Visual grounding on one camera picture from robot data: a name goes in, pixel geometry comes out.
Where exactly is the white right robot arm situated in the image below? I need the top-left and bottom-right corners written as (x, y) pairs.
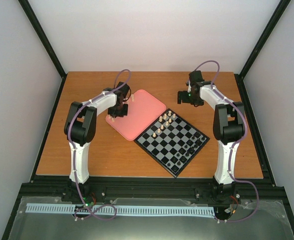
top-left (177, 80), bottom-right (247, 185)

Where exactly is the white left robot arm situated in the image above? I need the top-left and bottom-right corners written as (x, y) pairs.
top-left (64, 84), bottom-right (131, 202)

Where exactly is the black white chess board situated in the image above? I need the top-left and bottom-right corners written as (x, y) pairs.
top-left (134, 108), bottom-right (210, 178)

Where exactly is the pink plastic tray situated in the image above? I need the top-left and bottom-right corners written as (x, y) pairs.
top-left (105, 89), bottom-right (166, 141)

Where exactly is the black aluminium frame base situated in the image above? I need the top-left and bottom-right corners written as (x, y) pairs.
top-left (2, 175), bottom-right (294, 240)

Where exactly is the light blue cable duct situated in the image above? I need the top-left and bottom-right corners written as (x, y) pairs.
top-left (25, 203), bottom-right (215, 218)

